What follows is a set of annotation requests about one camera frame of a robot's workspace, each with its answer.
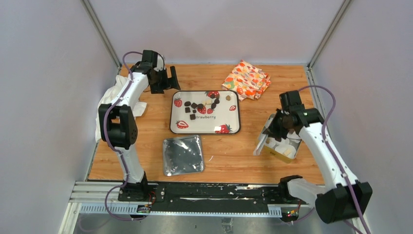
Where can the white cloth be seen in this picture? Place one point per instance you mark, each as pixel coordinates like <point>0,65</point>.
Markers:
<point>120,81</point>

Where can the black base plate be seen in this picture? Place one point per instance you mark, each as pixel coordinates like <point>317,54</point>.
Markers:
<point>211,198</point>

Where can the orange floral cloth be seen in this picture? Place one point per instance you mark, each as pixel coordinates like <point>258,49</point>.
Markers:
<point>247,80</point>

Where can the silver tin lid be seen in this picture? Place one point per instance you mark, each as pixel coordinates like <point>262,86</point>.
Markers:
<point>183,155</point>

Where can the yellow tin box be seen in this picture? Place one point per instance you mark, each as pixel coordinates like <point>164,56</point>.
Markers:
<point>270,144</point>

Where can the white paper cup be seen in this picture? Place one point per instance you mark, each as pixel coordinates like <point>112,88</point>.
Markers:
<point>286,150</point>

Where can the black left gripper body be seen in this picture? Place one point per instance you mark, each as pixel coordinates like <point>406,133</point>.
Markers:
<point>159,83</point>

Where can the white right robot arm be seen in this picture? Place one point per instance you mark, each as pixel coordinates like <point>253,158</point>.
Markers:
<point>343,196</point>

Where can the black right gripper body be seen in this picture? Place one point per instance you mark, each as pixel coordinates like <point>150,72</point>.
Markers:
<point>279,127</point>

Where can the metal tongs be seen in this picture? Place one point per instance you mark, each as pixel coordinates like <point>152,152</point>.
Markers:
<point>261,142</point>

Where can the strawberry print tray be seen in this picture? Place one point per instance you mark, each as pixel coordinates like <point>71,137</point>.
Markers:
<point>226,114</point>

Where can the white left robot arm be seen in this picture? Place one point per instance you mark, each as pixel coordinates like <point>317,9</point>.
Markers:
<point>117,122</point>

